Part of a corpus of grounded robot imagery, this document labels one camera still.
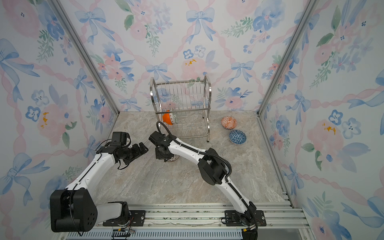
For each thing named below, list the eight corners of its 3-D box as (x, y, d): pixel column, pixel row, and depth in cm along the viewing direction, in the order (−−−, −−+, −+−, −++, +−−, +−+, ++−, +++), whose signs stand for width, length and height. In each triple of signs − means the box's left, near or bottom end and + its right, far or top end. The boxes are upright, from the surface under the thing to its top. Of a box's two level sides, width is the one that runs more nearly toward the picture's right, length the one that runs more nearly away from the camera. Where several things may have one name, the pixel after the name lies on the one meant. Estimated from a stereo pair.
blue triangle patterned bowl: (230, 144, 103) (231, 140, 100) (228, 133, 109) (229, 129, 106) (245, 144, 104) (247, 140, 100) (242, 133, 109) (244, 129, 106)
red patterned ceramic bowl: (228, 132, 110) (229, 128, 107) (218, 123, 115) (219, 120, 112) (237, 125, 114) (238, 122, 110) (227, 118, 119) (228, 114, 115)
